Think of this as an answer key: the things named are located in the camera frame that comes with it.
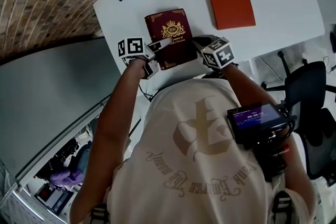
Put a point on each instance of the person's white printed t-shirt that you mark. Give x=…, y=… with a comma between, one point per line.
x=189, y=160

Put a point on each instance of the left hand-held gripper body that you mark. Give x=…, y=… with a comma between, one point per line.
x=134, y=46

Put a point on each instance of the black monitor with lit screen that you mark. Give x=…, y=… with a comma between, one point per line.
x=256, y=119

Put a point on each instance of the person's right forearm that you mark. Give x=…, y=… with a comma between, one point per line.
x=246, y=86

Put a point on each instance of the maroon book with gold crest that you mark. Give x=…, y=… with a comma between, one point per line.
x=173, y=42

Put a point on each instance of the black monitor mounting rig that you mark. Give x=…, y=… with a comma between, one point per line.
x=273, y=157

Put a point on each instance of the person's left forearm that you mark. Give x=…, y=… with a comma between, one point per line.
x=123, y=97

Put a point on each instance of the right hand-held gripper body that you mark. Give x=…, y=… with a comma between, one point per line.
x=219, y=53

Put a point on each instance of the orange book with black label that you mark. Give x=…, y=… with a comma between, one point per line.
x=231, y=2

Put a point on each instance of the black office chair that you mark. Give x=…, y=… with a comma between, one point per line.
x=312, y=112

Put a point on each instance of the purple cloth pile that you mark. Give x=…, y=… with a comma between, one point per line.
x=67, y=177

